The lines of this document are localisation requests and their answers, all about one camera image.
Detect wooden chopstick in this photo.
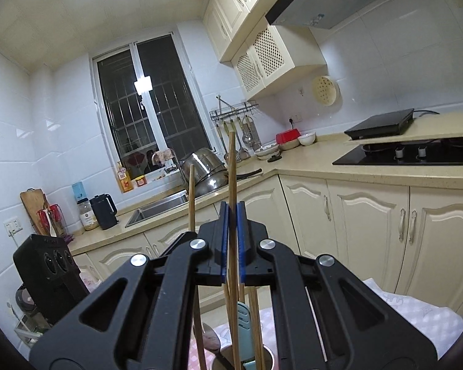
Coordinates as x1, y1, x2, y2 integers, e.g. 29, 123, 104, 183
220, 282, 234, 370
224, 131, 242, 369
248, 286, 266, 370

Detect light blue knife sheath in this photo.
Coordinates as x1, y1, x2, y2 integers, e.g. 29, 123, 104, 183
237, 302, 257, 370

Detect pink checkered tablecloth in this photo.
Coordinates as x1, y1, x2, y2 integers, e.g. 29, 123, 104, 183
187, 306, 278, 369

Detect black air fryer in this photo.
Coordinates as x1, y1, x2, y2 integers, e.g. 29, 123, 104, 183
13, 234, 89, 325

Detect black electric kettle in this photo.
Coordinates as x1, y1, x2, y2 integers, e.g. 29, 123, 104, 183
90, 194, 118, 231

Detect white fringed bear cloth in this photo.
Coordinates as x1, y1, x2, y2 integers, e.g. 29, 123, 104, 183
364, 278, 463, 358

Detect steel sink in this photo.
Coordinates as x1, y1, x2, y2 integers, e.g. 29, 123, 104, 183
125, 191, 188, 228

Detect cream lower cabinets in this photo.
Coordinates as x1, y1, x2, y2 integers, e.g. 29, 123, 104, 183
69, 173, 463, 317

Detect cream cabinets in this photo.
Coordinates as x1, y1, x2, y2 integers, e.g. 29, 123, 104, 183
69, 173, 463, 317
203, 0, 326, 99

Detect orange bottle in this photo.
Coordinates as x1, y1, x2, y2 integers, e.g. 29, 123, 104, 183
116, 161, 134, 193

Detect stainless steel pots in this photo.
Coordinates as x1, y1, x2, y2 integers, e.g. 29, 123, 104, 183
181, 148, 228, 197

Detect wooden cutting board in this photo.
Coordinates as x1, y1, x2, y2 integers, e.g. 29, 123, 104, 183
20, 188, 56, 236

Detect white bowl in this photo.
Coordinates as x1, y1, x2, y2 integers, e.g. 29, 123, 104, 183
298, 132, 317, 146

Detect red box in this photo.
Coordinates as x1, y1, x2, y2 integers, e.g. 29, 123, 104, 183
275, 129, 300, 145

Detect window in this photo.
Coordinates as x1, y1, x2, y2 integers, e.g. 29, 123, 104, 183
95, 34, 211, 179

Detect black induction cooker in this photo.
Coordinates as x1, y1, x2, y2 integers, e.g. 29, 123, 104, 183
344, 109, 414, 140

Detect black gas stove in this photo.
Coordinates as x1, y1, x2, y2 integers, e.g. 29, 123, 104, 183
333, 137, 463, 166

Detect hanging utensil rack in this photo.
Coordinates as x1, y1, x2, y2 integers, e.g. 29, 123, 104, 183
209, 94, 262, 162

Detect cream upper cabinets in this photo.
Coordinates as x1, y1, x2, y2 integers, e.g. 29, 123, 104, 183
203, 0, 326, 99

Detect round cream wall strainer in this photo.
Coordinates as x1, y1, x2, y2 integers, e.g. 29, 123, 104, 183
312, 75, 338, 106

